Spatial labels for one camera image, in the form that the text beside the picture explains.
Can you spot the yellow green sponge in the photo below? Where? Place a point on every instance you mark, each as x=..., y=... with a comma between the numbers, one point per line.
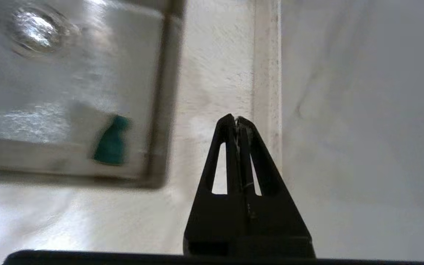
x=110, y=147

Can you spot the stainless steel sink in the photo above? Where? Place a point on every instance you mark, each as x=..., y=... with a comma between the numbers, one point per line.
x=31, y=92

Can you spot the round metal drain strainer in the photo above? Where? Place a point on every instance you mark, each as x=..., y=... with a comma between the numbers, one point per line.
x=37, y=29

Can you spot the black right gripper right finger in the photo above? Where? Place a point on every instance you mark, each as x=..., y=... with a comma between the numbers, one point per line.
x=278, y=232

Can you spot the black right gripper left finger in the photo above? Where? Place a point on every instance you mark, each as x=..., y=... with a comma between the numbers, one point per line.
x=215, y=228

